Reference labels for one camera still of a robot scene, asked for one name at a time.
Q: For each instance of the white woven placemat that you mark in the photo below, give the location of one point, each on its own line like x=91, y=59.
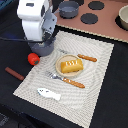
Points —
x=76, y=105

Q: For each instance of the red toy tomato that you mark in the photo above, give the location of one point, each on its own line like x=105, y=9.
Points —
x=33, y=59

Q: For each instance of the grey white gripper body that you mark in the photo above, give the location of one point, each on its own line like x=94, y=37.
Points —
x=36, y=22

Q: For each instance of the beige bowl on stove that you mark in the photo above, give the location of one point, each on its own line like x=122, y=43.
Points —
x=123, y=14

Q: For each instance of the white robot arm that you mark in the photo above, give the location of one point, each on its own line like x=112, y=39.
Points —
x=35, y=3

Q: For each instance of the white toy fish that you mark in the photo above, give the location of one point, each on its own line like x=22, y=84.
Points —
x=48, y=94

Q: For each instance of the grey saucepan on stove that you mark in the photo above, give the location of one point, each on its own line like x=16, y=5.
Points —
x=68, y=9

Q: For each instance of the round wooden plate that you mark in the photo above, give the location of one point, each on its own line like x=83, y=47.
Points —
x=64, y=58

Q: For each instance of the yellow toy bread loaf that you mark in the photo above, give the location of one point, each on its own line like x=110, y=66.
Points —
x=71, y=66

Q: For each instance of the brown toy sausage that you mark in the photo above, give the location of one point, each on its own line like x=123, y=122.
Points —
x=14, y=73

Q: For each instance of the knife with wooden handle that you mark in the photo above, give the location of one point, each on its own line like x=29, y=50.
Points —
x=79, y=55

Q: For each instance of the fork with wooden handle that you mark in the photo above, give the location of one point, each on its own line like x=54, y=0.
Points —
x=69, y=81

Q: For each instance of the grey pot with handles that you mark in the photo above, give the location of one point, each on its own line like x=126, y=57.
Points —
x=43, y=49

